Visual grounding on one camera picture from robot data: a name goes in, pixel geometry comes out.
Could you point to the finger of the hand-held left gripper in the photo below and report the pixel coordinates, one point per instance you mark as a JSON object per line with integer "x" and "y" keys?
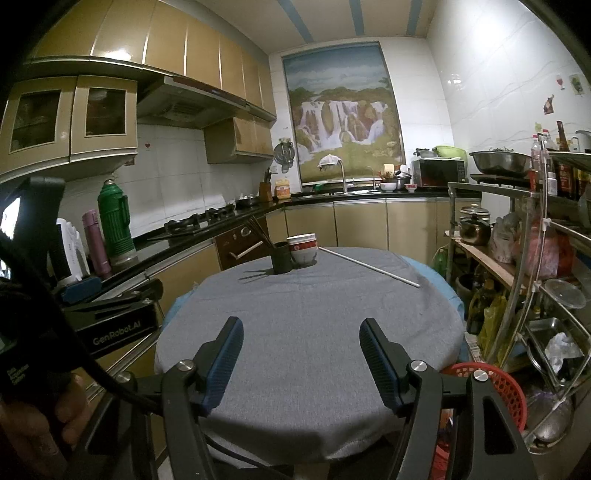
{"x": 81, "y": 290}
{"x": 115, "y": 334}

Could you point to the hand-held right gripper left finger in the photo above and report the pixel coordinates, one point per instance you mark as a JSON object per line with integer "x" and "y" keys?
{"x": 226, "y": 364}

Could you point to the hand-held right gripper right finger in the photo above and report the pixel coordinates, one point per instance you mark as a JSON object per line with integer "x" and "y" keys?
{"x": 376, "y": 364}

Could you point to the red plastic basket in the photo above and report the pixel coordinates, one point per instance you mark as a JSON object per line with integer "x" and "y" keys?
{"x": 508, "y": 392}

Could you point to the person's left hand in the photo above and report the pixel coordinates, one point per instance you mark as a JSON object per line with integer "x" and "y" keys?
{"x": 69, "y": 410}

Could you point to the white plastic appliance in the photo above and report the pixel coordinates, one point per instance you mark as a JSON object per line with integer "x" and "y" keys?
{"x": 69, "y": 249}

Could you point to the purple bottle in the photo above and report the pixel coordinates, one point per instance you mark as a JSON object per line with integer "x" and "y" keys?
{"x": 94, "y": 244}

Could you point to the green thermos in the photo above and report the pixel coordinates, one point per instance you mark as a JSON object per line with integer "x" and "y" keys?
{"x": 115, "y": 221}

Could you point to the grey tablecloth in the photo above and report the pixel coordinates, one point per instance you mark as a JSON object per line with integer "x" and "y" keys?
{"x": 300, "y": 314}

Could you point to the thin white rod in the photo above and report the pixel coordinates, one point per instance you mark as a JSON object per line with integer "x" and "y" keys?
{"x": 369, "y": 267}

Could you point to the light blue tablecloth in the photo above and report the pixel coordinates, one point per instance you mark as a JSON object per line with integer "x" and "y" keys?
{"x": 438, "y": 281}

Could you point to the green bottle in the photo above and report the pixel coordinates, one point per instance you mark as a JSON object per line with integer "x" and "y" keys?
{"x": 442, "y": 265}

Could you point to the built-in brown oven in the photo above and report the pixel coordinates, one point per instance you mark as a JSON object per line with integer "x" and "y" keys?
{"x": 235, "y": 244}

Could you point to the yellow plastic bag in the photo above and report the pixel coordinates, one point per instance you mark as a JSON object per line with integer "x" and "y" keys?
{"x": 491, "y": 323}

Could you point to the white bowl red print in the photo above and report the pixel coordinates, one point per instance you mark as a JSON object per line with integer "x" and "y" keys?
{"x": 304, "y": 256}

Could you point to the black gas stove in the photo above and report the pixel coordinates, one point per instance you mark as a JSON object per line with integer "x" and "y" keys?
{"x": 194, "y": 221}

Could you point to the dark chopsticks bundle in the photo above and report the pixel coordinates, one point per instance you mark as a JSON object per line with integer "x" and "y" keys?
{"x": 262, "y": 233}

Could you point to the glass door cabinet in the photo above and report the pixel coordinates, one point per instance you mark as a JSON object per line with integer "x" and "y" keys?
{"x": 74, "y": 147}

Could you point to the white bowl red rim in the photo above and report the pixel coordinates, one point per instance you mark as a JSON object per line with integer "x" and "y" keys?
{"x": 302, "y": 240}

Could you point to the wooden shelf board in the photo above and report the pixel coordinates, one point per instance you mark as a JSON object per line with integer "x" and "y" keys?
{"x": 489, "y": 263}

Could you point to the black pan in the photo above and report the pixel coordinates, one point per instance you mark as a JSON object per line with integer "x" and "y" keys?
{"x": 247, "y": 201}

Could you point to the metal pot with lid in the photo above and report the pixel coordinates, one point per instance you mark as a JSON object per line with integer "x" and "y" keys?
{"x": 475, "y": 230}
{"x": 474, "y": 212}

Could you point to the grey plastic bag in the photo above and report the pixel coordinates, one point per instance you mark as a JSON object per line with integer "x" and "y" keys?
{"x": 504, "y": 240}

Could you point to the small white bowl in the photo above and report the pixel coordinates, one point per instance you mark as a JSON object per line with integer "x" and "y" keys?
{"x": 388, "y": 186}

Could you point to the knife block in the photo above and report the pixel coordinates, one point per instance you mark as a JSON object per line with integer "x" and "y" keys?
{"x": 265, "y": 190}

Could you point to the metal bowl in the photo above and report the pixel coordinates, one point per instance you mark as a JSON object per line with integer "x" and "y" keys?
{"x": 549, "y": 415}

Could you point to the orange packet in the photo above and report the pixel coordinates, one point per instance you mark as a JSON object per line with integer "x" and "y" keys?
{"x": 283, "y": 189}

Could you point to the white plastic bag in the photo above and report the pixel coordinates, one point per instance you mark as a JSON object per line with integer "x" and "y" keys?
{"x": 561, "y": 348}

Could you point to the metal faucet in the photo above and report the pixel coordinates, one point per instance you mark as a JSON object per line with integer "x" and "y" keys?
{"x": 344, "y": 175}

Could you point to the yellow jar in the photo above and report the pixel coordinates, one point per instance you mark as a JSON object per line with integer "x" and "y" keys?
{"x": 388, "y": 170}

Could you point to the pink plastic bag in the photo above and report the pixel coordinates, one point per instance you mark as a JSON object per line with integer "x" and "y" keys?
{"x": 540, "y": 251}

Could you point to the clear plastic lid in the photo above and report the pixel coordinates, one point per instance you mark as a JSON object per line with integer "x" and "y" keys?
{"x": 563, "y": 293}

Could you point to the black microwave oven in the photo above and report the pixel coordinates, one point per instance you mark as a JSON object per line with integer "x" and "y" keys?
{"x": 438, "y": 173}

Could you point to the white cloth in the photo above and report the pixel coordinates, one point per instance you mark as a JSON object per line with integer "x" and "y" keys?
{"x": 328, "y": 161}

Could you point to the metal storage rack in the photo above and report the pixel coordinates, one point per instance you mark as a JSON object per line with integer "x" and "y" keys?
{"x": 485, "y": 185}

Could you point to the range hood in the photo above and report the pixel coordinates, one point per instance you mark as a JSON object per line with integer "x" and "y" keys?
{"x": 184, "y": 104}

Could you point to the small metal pot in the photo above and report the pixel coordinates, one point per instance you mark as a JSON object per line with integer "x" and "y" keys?
{"x": 424, "y": 153}

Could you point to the hanging metal strainer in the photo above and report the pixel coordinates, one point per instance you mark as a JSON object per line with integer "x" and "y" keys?
{"x": 284, "y": 154}

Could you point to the green plastic basin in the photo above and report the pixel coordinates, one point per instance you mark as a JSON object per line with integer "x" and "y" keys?
{"x": 449, "y": 151}

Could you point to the large metal basin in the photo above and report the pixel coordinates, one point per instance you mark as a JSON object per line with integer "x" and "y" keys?
{"x": 501, "y": 161}

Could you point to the row of sauce bottles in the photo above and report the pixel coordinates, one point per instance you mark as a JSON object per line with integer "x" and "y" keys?
{"x": 563, "y": 170}

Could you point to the beige upper cabinets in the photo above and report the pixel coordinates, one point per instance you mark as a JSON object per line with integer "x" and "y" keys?
{"x": 184, "y": 37}

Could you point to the white kettle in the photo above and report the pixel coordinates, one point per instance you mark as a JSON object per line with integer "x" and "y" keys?
{"x": 584, "y": 141}

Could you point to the small beige wall cabinet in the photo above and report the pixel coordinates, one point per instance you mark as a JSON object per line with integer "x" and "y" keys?
{"x": 240, "y": 138}

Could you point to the waterfall wall poster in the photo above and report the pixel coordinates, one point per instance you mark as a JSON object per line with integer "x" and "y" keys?
{"x": 341, "y": 115}

